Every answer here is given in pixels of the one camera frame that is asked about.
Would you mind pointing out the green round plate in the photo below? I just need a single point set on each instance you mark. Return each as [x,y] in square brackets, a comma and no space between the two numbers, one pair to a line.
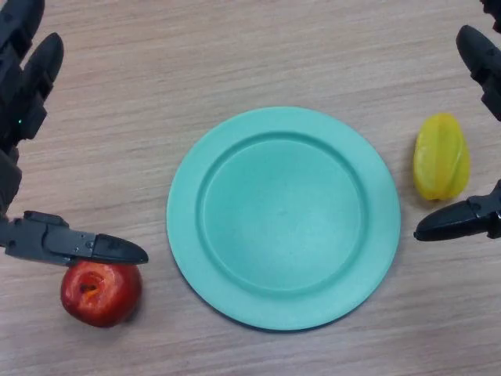
[282,219]

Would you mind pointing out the yellow starfruit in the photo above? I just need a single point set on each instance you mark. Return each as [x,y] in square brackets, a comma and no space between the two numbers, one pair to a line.
[440,156]

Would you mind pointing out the red apple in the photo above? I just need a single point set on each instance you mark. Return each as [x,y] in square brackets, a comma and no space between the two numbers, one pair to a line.
[105,301]

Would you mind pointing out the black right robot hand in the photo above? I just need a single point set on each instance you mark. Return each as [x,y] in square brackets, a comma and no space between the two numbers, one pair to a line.
[454,223]

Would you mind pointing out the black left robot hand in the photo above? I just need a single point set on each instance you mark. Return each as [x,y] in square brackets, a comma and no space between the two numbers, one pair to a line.
[23,98]

